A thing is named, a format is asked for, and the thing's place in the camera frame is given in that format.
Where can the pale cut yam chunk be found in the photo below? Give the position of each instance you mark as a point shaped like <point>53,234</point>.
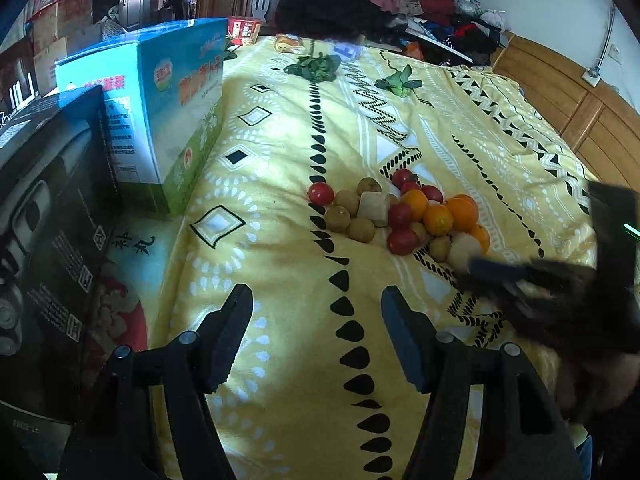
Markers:
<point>375,207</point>
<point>464,254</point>

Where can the pile of clothes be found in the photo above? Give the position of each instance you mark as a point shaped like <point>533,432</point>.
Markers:
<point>380,0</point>

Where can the red snack box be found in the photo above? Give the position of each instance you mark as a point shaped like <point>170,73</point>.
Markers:
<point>245,30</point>

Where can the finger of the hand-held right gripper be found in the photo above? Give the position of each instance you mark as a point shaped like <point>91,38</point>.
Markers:
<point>540,315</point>
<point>500,270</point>

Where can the black appliance box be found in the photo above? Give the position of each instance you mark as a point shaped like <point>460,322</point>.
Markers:
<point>50,240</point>

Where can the leafy green vegetable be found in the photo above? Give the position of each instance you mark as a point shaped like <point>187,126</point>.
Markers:
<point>314,66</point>
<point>400,82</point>

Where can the wooden chair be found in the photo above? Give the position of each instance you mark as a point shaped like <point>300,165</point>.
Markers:
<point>257,2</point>

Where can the person's right hand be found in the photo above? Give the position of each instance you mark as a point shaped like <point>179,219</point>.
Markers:
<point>575,380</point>

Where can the bread packet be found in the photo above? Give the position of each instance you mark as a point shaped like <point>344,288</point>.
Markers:
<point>289,43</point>

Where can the white wall socket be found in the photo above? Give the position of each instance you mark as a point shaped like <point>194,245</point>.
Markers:
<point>591,77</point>

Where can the wooden headboard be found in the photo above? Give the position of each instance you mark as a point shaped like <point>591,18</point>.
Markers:
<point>565,95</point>

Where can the blue green carton box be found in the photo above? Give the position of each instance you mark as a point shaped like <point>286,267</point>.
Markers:
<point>165,110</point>

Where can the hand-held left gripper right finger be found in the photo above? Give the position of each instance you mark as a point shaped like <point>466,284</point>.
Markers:
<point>404,335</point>

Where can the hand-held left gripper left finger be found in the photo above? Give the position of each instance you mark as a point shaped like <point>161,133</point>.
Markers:
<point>231,331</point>

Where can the pile of red cherry tomatoes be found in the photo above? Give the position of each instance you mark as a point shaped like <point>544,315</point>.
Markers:
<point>402,241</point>

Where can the small blue white packet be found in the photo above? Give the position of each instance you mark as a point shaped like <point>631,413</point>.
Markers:
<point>346,51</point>

